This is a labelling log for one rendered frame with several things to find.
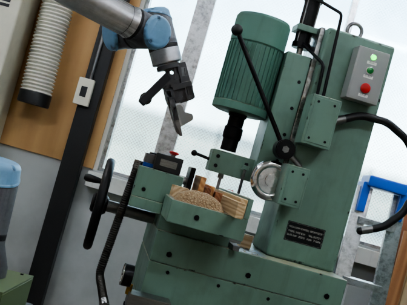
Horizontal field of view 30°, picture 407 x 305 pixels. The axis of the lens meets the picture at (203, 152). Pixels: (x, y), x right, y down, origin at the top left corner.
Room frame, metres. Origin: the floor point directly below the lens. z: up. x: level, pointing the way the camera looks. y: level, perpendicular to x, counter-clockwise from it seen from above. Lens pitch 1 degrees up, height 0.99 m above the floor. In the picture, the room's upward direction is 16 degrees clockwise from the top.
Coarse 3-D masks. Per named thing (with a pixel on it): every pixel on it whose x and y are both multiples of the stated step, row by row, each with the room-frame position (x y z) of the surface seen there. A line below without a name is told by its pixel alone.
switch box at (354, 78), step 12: (360, 48) 2.25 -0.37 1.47; (360, 60) 2.24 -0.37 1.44; (384, 60) 2.25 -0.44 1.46; (348, 72) 2.28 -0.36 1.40; (360, 72) 2.25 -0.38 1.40; (384, 72) 2.26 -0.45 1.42; (348, 84) 2.25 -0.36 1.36; (360, 84) 2.25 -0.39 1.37; (372, 84) 2.25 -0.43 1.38; (348, 96) 2.25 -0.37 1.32; (360, 96) 2.25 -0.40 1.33; (372, 96) 2.25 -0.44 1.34
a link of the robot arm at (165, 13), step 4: (148, 8) 2.18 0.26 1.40; (152, 8) 2.18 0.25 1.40; (156, 8) 2.18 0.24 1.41; (160, 8) 2.18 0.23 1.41; (164, 8) 2.19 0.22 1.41; (148, 12) 2.18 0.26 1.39; (152, 12) 2.18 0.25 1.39; (156, 12) 2.18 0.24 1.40; (160, 12) 2.18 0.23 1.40; (164, 12) 2.19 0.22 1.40; (168, 12) 2.20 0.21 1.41; (164, 16) 2.19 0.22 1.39; (168, 16) 2.20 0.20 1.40; (168, 20) 2.20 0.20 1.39; (172, 20) 2.23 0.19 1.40; (172, 24) 2.21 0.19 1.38; (172, 28) 2.20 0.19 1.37; (172, 32) 2.20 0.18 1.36; (172, 36) 2.20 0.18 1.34; (172, 40) 2.19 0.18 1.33; (176, 40) 2.21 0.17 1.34; (168, 44) 2.19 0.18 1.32; (172, 44) 2.19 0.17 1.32; (176, 44) 2.21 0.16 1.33; (160, 48) 2.18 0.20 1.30
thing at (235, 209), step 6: (222, 198) 2.16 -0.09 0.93; (228, 198) 2.07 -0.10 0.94; (222, 204) 2.14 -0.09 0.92; (228, 204) 2.04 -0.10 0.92; (234, 204) 1.96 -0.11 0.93; (240, 204) 1.91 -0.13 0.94; (228, 210) 2.02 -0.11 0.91; (234, 210) 1.93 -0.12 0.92; (240, 210) 1.91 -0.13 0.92; (234, 216) 1.91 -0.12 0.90; (240, 216) 1.91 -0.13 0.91
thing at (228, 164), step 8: (216, 152) 2.34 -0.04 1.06; (224, 152) 2.34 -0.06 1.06; (208, 160) 2.37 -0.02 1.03; (216, 160) 2.34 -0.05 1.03; (224, 160) 2.35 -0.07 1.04; (232, 160) 2.35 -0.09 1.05; (240, 160) 2.35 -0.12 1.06; (248, 160) 2.35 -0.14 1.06; (208, 168) 2.34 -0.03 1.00; (216, 168) 2.34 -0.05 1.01; (224, 168) 2.35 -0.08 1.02; (232, 168) 2.35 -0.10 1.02; (240, 168) 2.35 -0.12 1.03; (232, 176) 2.35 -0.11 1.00; (240, 176) 2.35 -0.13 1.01; (248, 176) 2.36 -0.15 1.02
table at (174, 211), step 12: (132, 204) 2.18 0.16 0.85; (144, 204) 2.18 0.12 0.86; (156, 204) 2.19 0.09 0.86; (168, 204) 2.03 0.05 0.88; (180, 204) 1.98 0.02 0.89; (168, 216) 1.98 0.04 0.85; (180, 216) 1.98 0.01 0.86; (192, 216) 1.99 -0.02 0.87; (204, 216) 1.99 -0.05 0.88; (216, 216) 1.99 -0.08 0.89; (228, 216) 2.00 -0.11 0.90; (204, 228) 1.99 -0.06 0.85; (216, 228) 2.00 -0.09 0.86; (228, 228) 2.00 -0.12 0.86; (240, 228) 2.00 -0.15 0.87; (240, 240) 2.00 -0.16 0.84
